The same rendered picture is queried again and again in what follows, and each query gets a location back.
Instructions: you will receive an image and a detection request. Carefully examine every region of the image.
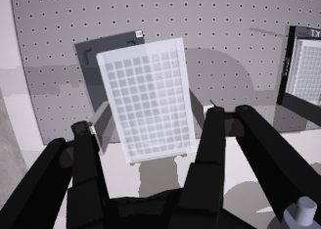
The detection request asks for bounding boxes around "grey stack rack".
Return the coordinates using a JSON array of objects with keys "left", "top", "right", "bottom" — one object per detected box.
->
[{"left": 277, "top": 25, "right": 321, "bottom": 127}]

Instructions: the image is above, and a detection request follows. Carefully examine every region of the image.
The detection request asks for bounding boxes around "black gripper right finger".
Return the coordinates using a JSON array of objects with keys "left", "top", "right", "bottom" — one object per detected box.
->
[{"left": 167, "top": 85, "right": 321, "bottom": 229}]

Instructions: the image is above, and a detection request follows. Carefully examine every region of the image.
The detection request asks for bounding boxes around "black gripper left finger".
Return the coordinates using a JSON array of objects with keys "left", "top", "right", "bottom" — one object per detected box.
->
[{"left": 0, "top": 101, "right": 115, "bottom": 229}]

